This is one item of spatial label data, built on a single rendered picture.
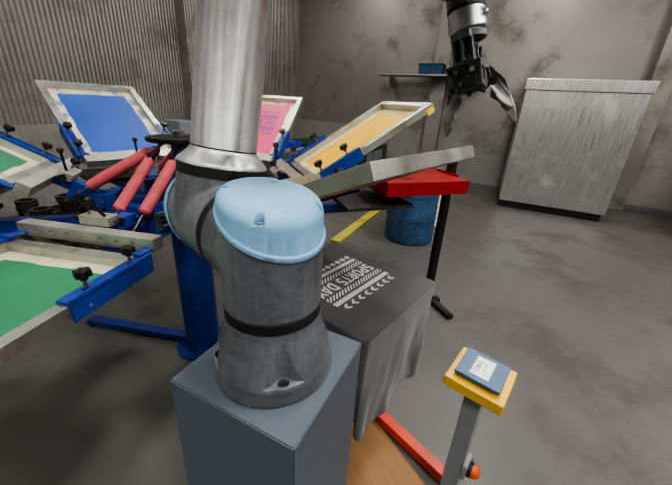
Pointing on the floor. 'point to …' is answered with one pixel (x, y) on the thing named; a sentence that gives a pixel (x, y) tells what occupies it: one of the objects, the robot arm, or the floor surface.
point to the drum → (412, 221)
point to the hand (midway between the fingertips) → (479, 130)
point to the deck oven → (572, 144)
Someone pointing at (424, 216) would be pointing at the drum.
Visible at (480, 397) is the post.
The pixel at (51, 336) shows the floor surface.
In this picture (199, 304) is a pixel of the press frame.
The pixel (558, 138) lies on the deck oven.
